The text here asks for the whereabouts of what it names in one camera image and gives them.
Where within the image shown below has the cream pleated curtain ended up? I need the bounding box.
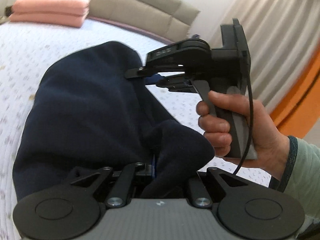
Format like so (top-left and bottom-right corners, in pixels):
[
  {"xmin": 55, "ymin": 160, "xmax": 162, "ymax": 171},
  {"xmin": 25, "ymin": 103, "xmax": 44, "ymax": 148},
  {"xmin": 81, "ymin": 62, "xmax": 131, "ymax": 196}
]
[{"xmin": 209, "ymin": 0, "xmax": 320, "ymax": 114}]

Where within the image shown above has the navy garment with white stripes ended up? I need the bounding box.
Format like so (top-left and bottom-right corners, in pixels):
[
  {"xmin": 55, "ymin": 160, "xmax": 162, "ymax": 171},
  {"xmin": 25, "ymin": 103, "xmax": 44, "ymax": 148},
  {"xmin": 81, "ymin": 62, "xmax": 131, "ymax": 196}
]
[{"xmin": 12, "ymin": 41, "xmax": 215, "ymax": 202}]

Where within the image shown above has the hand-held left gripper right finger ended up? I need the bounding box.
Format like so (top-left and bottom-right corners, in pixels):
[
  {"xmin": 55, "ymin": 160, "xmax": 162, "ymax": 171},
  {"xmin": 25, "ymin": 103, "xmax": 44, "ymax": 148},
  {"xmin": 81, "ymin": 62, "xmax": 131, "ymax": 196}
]
[{"xmin": 187, "ymin": 167, "xmax": 250, "ymax": 208}]

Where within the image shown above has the folded pink blanket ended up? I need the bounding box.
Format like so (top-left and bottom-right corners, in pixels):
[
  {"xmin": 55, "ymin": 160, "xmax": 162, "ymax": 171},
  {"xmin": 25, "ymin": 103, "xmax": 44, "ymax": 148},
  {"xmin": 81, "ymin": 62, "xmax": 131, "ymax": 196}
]
[{"xmin": 8, "ymin": 0, "xmax": 91, "ymax": 28}]

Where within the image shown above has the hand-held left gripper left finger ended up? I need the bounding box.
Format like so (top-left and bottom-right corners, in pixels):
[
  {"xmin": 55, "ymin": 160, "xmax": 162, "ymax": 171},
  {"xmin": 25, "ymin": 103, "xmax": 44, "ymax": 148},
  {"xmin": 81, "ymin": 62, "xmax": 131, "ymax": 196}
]
[{"xmin": 70, "ymin": 155, "xmax": 158, "ymax": 208}]

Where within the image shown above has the orange wooden panel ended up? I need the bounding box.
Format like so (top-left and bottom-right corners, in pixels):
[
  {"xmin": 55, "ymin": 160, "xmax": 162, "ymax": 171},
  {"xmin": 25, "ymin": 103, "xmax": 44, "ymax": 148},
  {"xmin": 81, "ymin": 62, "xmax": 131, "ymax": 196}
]
[{"xmin": 269, "ymin": 54, "xmax": 320, "ymax": 138}]

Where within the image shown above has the person's right forearm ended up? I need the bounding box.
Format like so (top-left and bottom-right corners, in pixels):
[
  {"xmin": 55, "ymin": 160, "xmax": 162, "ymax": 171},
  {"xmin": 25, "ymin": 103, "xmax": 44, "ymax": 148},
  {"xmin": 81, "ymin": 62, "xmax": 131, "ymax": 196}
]
[{"xmin": 268, "ymin": 135, "xmax": 320, "ymax": 240}]

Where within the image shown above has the person's right hand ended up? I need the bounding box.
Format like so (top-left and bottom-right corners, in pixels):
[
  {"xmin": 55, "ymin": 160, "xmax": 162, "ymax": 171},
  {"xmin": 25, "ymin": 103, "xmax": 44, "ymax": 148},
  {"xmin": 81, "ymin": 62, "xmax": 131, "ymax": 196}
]
[{"xmin": 196, "ymin": 91, "xmax": 291, "ymax": 178}]

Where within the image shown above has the floral quilted bed sheet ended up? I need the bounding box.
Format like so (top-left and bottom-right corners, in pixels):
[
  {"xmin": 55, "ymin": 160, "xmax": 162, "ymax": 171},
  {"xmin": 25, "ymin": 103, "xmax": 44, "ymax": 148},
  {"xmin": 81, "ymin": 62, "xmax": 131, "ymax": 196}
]
[{"xmin": 0, "ymin": 17, "xmax": 272, "ymax": 240}]

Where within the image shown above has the black cable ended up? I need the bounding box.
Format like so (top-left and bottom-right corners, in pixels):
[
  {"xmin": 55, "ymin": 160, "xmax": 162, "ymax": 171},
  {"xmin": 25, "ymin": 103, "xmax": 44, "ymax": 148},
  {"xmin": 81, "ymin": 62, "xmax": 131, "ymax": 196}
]
[{"xmin": 234, "ymin": 51, "xmax": 254, "ymax": 176}]

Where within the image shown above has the beige padded headboard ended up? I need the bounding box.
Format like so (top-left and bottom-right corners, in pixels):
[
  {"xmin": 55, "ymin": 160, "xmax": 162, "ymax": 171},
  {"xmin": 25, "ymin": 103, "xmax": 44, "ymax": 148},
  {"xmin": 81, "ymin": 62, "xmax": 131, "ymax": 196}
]
[{"xmin": 34, "ymin": 0, "xmax": 202, "ymax": 44}]

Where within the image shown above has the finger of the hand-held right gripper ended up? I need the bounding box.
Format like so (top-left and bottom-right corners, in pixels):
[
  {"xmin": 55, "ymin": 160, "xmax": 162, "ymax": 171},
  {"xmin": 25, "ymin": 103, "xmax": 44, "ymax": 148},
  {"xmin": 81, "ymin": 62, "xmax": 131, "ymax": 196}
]
[
  {"xmin": 124, "ymin": 66, "xmax": 186, "ymax": 79},
  {"xmin": 145, "ymin": 76, "xmax": 197, "ymax": 93}
]

